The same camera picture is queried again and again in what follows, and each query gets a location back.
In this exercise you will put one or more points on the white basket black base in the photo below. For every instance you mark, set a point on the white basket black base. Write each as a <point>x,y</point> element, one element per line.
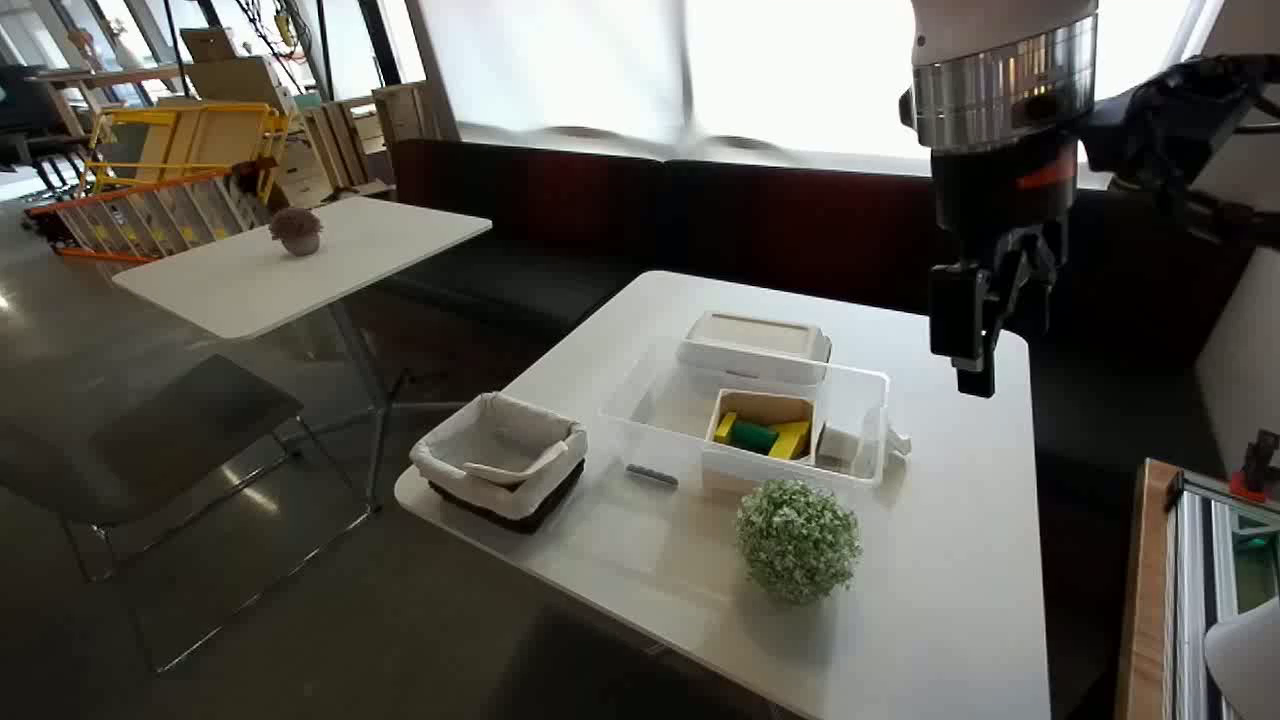
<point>502,460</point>

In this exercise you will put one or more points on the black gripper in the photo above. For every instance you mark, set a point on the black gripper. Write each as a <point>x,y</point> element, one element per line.
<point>1002,203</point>

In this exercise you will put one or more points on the yellow block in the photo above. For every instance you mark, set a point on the yellow block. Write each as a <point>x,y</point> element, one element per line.
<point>795,437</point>

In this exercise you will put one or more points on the dark bench sofa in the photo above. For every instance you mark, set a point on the dark bench sofa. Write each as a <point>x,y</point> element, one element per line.
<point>746,226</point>

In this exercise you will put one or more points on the green block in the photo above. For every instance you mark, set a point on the green block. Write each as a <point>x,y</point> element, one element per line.
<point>752,437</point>

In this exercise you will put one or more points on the grey chair metal legs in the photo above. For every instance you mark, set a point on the grey chair metal legs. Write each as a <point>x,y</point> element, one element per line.
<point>135,427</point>

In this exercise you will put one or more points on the wooden shelf unit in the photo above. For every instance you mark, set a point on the wooden shelf unit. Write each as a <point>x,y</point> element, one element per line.
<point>386,125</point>

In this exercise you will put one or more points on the white styrofoam container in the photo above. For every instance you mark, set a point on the white styrofoam container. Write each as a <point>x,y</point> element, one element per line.
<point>752,345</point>

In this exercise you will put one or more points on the small white open box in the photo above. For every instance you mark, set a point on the small white open box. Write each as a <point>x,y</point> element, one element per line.
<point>746,465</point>

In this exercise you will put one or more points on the orange black clamp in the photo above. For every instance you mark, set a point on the orange black clamp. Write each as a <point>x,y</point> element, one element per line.
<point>1258,465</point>

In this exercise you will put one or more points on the wooden mounting board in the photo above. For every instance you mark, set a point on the wooden mounting board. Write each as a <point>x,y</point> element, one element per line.
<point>1146,602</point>

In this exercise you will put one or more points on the green ball plant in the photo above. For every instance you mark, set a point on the green ball plant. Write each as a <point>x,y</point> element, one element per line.
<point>796,543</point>

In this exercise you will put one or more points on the white folding table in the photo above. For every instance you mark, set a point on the white folding table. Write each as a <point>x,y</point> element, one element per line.
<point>267,281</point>

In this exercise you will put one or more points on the yellow orange ladder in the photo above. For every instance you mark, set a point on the yellow orange ladder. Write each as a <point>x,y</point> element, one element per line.
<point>172,147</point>

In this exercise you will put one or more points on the small dark grey bar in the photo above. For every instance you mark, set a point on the small dark grey bar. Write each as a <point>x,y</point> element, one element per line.
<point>651,473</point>

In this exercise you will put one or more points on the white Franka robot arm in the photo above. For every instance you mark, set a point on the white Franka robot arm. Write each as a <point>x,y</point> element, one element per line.
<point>1002,83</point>

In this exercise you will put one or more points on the aluminium profile frame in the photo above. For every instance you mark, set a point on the aluminium profile frame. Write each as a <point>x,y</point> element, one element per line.
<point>1195,602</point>

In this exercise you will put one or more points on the small potted plant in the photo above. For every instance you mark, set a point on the small potted plant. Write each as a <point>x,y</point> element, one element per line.
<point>298,231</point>

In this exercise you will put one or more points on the clear plastic bin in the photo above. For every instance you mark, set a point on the clear plastic bin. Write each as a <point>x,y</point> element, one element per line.
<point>661,415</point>

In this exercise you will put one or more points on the small white flat piece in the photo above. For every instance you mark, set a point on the small white flat piece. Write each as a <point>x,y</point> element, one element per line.
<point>838,444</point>

